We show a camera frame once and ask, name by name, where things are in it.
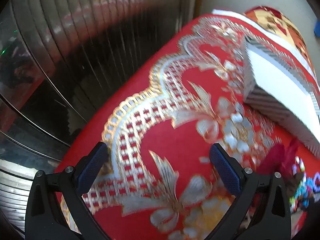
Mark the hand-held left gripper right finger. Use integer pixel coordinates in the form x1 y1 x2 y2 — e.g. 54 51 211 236
205 144 292 240

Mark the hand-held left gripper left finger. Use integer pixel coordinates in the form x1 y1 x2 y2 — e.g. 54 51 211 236
25 142 112 240

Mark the multicolour round bead bracelet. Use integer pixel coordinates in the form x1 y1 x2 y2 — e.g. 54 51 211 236
291 156 307 180

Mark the striped white box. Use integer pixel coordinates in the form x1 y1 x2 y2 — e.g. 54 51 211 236
243 36 320 153

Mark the red gold-patterned tablecloth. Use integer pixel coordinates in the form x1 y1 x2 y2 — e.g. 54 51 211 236
54 12 320 240

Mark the ribbed cabinet front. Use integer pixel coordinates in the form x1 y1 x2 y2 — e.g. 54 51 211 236
0 0 200 240

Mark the white cloth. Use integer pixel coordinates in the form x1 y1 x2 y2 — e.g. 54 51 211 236
212 9 320 83

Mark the orange printed blanket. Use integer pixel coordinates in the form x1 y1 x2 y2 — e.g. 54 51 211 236
244 5 316 73

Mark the blue coil hair tie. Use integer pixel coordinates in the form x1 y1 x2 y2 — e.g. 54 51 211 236
299 176 316 193

